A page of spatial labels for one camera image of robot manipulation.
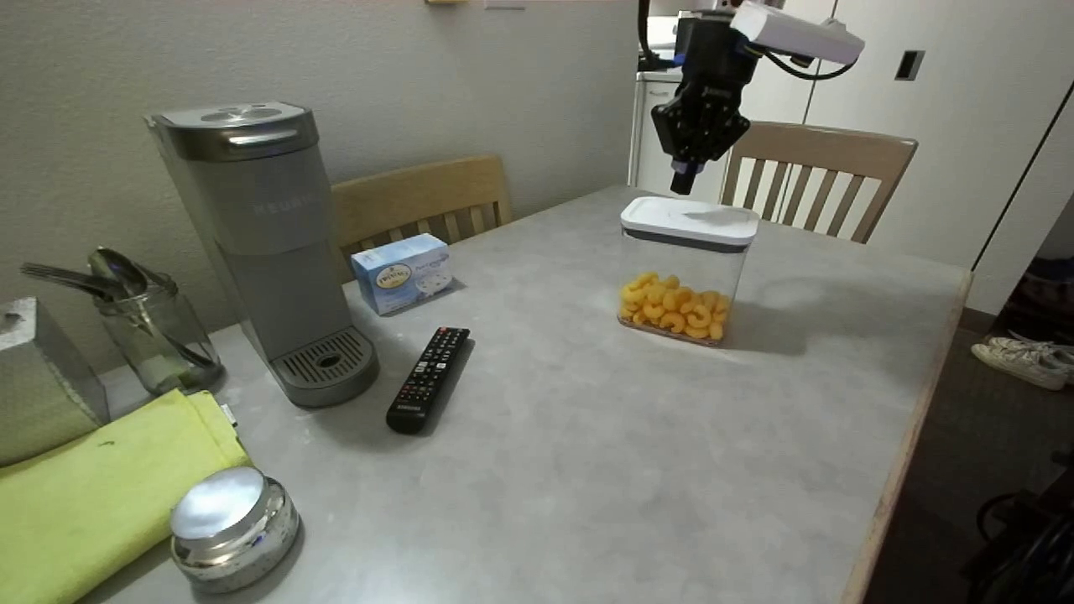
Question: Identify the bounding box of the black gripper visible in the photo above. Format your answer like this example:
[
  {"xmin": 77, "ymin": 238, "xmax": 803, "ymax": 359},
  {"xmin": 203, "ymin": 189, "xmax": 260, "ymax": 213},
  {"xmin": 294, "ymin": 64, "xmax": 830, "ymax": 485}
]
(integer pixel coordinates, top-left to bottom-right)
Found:
[{"xmin": 652, "ymin": 14, "xmax": 760, "ymax": 194}]

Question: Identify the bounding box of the white container lid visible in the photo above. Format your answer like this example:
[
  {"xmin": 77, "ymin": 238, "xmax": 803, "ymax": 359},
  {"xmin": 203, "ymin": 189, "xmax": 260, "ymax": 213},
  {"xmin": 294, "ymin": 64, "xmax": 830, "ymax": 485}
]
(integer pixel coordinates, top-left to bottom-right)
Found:
[{"xmin": 621, "ymin": 194, "xmax": 760, "ymax": 249}]

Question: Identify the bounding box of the clear plastic food container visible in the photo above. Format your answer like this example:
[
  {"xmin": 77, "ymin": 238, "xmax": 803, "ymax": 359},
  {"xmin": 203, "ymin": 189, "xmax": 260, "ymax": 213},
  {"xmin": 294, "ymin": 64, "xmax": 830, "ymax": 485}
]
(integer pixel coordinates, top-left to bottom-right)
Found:
[{"xmin": 617, "ymin": 231, "xmax": 746, "ymax": 308}]

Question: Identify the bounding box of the wooden chair at table end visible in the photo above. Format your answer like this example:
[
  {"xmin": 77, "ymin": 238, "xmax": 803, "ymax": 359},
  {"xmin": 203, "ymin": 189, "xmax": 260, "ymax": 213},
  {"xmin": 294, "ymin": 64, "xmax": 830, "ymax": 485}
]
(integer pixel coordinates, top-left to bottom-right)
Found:
[{"xmin": 721, "ymin": 121, "xmax": 917, "ymax": 243}]

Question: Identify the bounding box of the blue tissue box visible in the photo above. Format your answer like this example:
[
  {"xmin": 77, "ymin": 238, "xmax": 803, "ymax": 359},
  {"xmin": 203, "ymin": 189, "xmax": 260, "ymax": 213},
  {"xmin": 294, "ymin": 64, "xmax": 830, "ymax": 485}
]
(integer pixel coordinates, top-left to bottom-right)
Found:
[{"xmin": 349, "ymin": 236, "xmax": 453, "ymax": 316}]

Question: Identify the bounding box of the black remote control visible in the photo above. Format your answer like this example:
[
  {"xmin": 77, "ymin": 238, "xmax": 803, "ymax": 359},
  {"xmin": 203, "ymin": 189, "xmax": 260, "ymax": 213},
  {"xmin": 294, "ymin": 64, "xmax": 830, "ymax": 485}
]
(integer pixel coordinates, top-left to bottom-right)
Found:
[{"xmin": 387, "ymin": 325, "xmax": 470, "ymax": 431}]

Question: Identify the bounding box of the white sneaker on floor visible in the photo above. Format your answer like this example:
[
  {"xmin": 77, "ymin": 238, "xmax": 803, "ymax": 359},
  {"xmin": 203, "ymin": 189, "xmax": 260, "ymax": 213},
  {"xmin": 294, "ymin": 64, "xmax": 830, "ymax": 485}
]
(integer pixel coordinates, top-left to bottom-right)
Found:
[{"xmin": 971, "ymin": 335, "xmax": 1074, "ymax": 388}]

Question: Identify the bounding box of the grey coffee maker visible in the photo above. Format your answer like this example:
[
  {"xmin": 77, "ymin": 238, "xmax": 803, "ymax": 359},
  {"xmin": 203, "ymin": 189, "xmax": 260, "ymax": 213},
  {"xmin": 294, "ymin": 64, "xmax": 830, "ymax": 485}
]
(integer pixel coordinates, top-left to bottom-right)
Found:
[{"xmin": 148, "ymin": 101, "xmax": 380, "ymax": 409}]

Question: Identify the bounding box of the silver round tin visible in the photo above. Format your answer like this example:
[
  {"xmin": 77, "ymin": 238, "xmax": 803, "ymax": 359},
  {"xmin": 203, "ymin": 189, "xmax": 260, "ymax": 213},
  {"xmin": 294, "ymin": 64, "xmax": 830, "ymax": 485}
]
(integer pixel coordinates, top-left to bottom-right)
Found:
[{"xmin": 170, "ymin": 465, "xmax": 301, "ymax": 593}]

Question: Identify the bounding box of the grey box at left edge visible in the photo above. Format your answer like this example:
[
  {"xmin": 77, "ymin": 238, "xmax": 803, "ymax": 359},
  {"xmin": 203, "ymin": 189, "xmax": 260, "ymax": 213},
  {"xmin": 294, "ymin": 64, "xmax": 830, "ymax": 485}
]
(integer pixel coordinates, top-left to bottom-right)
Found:
[{"xmin": 0, "ymin": 294, "xmax": 106, "ymax": 461}]

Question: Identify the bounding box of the lime green cloth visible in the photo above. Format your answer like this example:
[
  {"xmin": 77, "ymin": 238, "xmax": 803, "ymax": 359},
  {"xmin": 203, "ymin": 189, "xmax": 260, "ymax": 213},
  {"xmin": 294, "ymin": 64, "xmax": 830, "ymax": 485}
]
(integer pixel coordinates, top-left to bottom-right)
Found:
[{"xmin": 0, "ymin": 392, "xmax": 248, "ymax": 604}]

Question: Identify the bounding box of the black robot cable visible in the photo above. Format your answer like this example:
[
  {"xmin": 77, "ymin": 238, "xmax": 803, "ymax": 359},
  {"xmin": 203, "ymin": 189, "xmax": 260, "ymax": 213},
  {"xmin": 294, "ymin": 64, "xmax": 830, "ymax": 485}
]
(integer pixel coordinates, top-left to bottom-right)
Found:
[{"xmin": 636, "ymin": 0, "xmax": 686, "ymax": 72}]

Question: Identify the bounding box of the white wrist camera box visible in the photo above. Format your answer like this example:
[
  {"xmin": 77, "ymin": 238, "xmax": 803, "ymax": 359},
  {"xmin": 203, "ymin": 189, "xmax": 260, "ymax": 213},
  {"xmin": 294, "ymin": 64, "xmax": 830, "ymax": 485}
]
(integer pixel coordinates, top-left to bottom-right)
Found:
[{"xmin": 732, "ymin": 0, "xmax": 866, "ymax": 64}]

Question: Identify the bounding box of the wooden chair near wall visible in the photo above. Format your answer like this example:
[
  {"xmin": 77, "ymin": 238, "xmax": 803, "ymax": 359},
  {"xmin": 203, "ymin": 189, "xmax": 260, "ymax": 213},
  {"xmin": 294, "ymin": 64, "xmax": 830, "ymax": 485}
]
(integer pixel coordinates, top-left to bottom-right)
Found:
[{"xmin": 331, "ymin": 155, "xmax": 515, "ymax": 259}]

